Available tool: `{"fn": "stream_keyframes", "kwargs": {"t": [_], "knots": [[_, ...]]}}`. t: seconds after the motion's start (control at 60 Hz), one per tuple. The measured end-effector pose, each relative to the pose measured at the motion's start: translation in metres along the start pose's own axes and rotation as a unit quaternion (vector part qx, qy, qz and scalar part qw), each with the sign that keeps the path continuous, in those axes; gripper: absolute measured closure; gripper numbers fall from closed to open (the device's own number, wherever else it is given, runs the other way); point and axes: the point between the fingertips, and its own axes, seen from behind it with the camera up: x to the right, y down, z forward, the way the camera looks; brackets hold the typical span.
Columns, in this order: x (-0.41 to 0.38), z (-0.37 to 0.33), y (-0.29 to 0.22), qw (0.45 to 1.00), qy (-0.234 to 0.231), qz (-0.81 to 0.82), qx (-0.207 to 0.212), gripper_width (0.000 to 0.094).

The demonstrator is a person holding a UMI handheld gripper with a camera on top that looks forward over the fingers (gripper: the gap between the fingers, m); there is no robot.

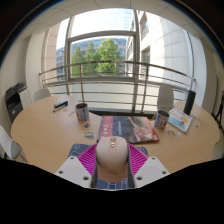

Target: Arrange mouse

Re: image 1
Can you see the metal balcony railing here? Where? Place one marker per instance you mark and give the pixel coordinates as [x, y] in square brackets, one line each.
[110, 62]

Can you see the printed mug with dark rim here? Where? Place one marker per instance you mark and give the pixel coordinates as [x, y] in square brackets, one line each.
[82, 113]

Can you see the tall black speaker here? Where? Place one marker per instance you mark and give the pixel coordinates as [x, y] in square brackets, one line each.
[189, 102]

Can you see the small black box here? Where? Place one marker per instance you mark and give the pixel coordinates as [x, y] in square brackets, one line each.
[60, 105]

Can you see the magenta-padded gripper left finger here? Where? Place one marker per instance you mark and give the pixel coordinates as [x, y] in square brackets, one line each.
[73, 170]

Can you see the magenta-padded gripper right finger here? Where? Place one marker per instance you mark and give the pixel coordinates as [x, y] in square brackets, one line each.
[150, 169]

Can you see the small green card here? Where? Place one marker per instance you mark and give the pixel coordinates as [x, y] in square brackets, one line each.
[89, 135]
[86, 125]

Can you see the red and grey magazine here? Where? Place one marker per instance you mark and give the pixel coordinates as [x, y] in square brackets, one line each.
[130, 128]

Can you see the white shell chair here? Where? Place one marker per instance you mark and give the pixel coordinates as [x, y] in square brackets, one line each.
[41, 94]
[165, 97]

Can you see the pale pink computer mouse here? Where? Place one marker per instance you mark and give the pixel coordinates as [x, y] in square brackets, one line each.
[111, 161]

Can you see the white and blue booklet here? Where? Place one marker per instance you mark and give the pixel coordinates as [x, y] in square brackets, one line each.
[180, 120]

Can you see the dark blue patterned mouse pad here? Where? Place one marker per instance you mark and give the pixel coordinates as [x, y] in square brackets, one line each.
[76, 148]

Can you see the black printer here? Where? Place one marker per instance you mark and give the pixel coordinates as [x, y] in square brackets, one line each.
[13, 101]

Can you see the white chair with wooden legs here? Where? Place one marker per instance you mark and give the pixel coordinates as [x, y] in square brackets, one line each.
[8, 145]

